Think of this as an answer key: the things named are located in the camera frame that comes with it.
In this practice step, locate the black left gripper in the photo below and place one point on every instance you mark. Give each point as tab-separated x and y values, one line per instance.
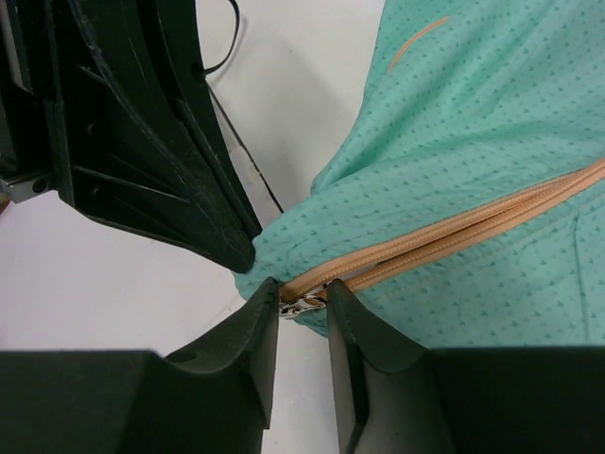
100	116

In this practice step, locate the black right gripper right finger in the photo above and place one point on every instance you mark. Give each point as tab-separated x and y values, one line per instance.
393	395

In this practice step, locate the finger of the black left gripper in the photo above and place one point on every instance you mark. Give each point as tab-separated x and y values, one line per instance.
171	32

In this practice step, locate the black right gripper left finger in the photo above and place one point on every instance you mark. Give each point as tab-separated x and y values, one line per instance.
213	395

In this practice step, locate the orange and teal zip jacket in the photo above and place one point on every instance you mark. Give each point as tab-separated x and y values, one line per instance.
466	205

